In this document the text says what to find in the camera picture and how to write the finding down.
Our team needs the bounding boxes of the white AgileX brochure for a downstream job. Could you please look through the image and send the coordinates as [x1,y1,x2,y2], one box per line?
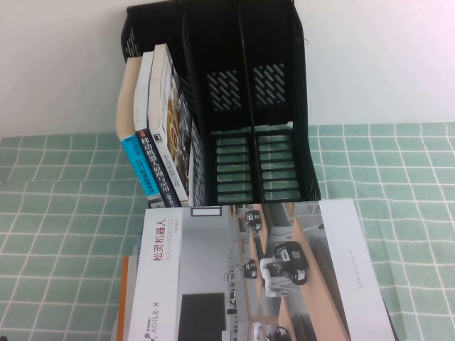
[127,199,395,341]

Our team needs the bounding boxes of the white spine book gear cover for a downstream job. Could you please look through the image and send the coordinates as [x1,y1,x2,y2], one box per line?
[146,43,206,209]

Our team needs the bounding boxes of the black spine book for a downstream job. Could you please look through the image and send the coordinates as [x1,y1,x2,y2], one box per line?
[132,51,177,211]

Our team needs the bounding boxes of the blue spine book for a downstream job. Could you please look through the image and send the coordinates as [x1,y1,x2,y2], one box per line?
[116,56,161,199]

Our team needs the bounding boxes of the black plastic book holder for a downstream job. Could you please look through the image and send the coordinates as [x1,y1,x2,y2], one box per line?
[119,0,323,215]

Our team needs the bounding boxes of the orange edged book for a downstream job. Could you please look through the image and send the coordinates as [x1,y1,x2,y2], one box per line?
[109,244,140,341]

